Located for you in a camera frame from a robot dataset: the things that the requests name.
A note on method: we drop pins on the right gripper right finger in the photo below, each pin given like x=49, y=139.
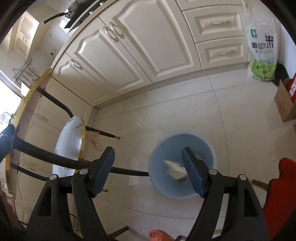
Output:
x=196, y=170

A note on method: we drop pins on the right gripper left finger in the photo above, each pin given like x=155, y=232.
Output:
x=100, y=169

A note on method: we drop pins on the white tissue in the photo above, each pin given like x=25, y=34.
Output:
x=176, y=171

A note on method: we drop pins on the blue plastic trash bin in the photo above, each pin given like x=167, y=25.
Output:
x=170, y=149

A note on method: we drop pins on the round white marble table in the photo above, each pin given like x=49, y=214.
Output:
x=39, y=121

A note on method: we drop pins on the red plastic stool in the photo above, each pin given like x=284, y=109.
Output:
x=279, y=208

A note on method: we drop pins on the brown cardboard box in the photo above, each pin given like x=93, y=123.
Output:
x=283, y=101

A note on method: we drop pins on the lower cream base cabinets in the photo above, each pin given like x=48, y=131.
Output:
x=144, y=64

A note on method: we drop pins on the lattice door right cabinet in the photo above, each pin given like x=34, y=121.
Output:
x=20, y=36

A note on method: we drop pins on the white green rice bag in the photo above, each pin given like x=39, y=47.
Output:
x=262, y=41

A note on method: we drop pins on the black gas stove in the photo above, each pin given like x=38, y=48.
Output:
x=72, y=24

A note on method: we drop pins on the black wok with lid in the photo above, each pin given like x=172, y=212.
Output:
x=74, y=10

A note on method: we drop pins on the wall utensil rack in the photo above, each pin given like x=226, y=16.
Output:
x=27, y=74

